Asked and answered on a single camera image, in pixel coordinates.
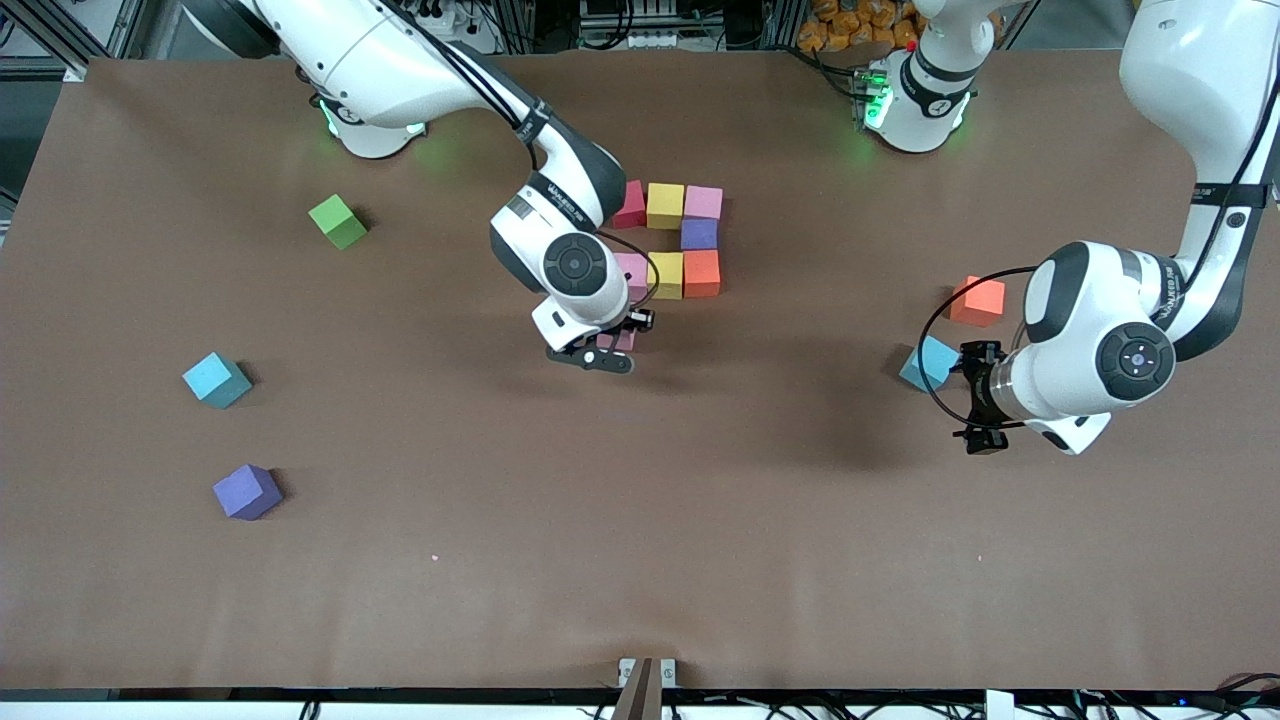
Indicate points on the cyan foam cube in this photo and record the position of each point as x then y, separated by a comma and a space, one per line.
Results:
216, 381
925, 365

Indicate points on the notched pink foam cube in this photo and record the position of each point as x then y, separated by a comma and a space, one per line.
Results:
622, 341

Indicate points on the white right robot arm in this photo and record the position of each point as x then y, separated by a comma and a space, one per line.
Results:
380, 50

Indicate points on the white power strip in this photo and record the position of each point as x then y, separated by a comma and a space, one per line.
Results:
488, 22

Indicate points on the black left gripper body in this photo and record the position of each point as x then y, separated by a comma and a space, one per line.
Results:
978, 392

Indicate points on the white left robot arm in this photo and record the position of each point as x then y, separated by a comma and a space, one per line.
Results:
1200, 60

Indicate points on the aluminium frame post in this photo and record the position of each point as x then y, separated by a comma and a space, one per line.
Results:
72, 70

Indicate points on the green foam cube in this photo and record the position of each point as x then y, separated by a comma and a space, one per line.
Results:
338, 222

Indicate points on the orange snack bag pile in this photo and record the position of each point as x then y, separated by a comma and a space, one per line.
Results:
850, 25

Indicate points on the purple foam cube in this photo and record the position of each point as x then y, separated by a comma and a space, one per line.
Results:
247, 492
699, 234

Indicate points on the brown camera pole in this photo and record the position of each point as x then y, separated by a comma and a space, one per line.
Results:
638, 700

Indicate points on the yellow foam cube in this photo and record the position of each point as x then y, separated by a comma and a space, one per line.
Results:
665, 205
667, 275

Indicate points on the orange foam cube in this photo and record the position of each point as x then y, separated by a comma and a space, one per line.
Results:
701, 273
978, 301

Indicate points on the silver camera mount bracket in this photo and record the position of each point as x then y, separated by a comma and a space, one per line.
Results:
647, 672

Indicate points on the red foam cube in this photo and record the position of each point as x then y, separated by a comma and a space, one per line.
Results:
633, 205

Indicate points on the grey electronics rack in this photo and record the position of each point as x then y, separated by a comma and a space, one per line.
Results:
640, 20

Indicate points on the brown paper table cover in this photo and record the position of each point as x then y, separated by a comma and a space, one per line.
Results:
640, 500

